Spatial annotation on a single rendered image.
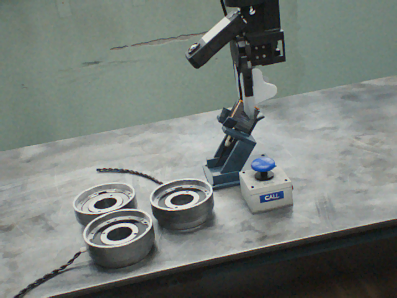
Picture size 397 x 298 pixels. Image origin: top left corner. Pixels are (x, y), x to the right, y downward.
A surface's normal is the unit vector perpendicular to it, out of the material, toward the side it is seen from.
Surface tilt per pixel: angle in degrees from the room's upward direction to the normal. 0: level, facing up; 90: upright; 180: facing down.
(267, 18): 90
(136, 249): 90
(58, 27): 90
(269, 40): 90
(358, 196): 0
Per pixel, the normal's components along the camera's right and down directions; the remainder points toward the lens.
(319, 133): -0.13, -0.91
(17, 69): 0.18, 0.37
